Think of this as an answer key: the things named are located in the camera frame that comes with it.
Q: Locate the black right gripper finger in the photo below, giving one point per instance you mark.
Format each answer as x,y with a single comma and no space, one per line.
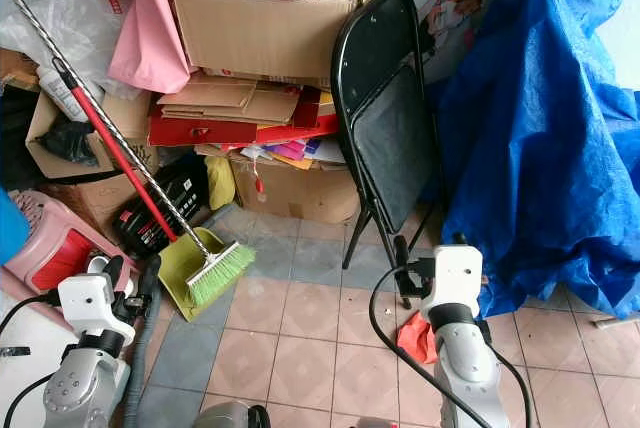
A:
400,252
459,240

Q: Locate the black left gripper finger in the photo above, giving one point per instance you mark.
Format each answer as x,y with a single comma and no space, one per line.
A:
152,278
115,266

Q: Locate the flat red box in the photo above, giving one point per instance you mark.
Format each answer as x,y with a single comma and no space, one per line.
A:
200,131

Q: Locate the white cup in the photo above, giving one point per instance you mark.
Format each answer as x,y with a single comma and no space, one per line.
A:
98,264

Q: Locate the grey robot leg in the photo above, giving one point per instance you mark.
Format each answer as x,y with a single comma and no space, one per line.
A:
230,415

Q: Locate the pink plastic basket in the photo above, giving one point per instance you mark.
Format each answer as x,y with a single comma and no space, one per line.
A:
50,243

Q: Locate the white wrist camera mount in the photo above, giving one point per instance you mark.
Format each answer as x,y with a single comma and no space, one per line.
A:
452,276
88,300

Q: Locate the black folding chair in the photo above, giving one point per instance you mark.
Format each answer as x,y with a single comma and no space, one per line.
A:
390,143

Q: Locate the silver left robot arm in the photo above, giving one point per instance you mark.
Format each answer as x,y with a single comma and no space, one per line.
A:
82,386

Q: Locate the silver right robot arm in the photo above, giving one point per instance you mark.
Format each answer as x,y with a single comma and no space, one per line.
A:
465,358

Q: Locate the clear plastic bag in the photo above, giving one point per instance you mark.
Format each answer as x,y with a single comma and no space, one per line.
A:
75,28

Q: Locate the closed brown cardboard box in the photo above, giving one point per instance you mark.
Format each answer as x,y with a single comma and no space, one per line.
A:
295,193

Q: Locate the red cloth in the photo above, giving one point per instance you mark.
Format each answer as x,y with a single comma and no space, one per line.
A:
417,338

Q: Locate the blue tarpaulin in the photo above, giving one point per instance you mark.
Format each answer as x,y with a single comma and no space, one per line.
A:
540,138

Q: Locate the pink cloth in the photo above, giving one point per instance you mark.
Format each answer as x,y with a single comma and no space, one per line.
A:
145,33

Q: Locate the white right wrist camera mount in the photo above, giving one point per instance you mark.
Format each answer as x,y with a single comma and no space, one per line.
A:
452,276

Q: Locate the colourful paper stack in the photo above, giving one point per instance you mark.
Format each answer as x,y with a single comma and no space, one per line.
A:
295,151

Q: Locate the yellow bag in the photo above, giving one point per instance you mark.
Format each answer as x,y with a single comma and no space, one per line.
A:
220,183

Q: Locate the large open cardboard box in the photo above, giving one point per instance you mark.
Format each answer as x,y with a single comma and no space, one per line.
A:
255,36

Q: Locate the flattened cardboard stack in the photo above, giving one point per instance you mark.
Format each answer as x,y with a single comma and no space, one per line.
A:
228,100

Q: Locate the small open cardboard box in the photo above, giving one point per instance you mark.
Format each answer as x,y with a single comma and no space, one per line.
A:
50,118

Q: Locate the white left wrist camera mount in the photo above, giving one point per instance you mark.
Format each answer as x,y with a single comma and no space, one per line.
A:
88,300

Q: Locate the white box with cartoon print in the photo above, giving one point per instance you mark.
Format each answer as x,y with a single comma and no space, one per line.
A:
450,3

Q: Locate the black printed canister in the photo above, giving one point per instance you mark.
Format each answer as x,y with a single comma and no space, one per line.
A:
175,203

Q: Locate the black plastic bag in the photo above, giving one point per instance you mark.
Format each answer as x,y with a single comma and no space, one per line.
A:
72,140

